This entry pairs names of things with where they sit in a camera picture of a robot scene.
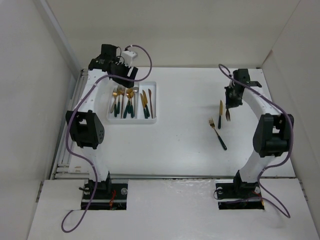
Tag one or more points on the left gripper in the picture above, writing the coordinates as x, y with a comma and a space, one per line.
127, 67

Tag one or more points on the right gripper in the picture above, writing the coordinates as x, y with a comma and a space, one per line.
229, 103

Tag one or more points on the gold knife green handle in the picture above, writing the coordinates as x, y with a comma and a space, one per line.
143, 106
220, 114
146, 103

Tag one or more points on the gold fork green handle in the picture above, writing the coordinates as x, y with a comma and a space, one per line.
120, 93

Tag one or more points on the silver spoon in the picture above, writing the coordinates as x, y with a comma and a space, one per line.
135, 90

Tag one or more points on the silver rose fork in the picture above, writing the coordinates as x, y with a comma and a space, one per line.
112, 104

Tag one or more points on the rose gold knife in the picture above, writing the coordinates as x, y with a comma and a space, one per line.
150, 102

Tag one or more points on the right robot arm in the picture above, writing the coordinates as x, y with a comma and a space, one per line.
271, 137

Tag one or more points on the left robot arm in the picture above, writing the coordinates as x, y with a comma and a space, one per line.
85, 131

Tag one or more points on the white cutlery tray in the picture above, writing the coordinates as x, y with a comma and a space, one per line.
139, 108

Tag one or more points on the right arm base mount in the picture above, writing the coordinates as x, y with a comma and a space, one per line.
225, 192

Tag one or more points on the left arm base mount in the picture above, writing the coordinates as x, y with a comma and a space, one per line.
108, 196

